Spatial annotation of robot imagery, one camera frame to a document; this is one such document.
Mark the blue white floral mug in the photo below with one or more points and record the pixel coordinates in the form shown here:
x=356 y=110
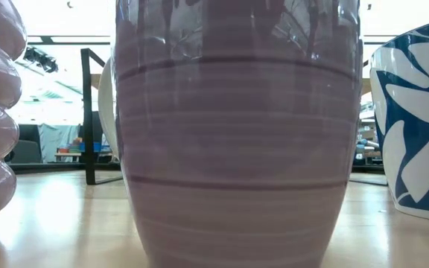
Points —
x=415 y=111

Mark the black panel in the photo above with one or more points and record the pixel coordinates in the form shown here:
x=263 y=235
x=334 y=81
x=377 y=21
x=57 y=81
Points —
x=98 y=126

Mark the wooden rack black metal legs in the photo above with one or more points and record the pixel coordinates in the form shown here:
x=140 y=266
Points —
x=88 y=111

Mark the low table with colourful items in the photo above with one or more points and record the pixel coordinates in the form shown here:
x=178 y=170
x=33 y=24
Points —
x=71 y=149

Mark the cluttered storage shelf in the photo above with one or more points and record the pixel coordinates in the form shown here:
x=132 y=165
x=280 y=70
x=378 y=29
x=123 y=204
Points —
x=367 y=141

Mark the grey cloth cover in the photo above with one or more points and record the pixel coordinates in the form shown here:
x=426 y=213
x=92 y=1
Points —
x=56 y=139

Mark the dark office chair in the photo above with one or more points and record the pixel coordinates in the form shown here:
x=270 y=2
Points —
x=28 y=149

